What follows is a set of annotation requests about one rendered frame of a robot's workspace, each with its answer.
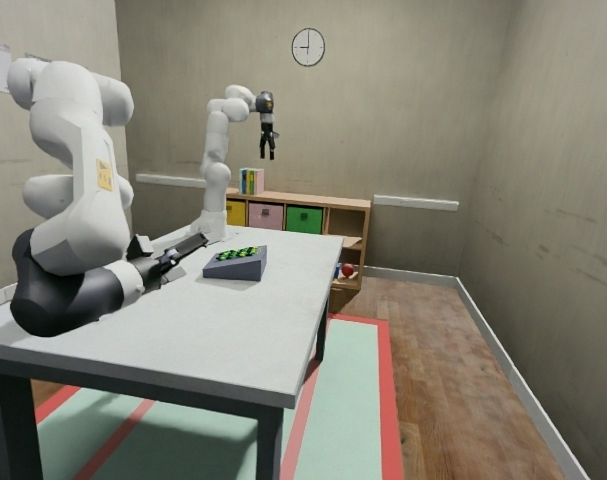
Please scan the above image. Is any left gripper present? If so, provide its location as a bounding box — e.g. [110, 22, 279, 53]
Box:
[259, 123, 275, 160]

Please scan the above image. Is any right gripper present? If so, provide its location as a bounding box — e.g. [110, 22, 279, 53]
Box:
[126, 231, 222, 297]

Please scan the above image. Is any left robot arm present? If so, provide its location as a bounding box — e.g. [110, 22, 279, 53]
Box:
[185, 85, 276, 238]

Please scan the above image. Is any grey switch panel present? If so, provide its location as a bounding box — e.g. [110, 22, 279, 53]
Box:
[202, 245, 267, 281]

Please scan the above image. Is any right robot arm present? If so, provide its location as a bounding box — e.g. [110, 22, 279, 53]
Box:
[6, 58, 154, 338]

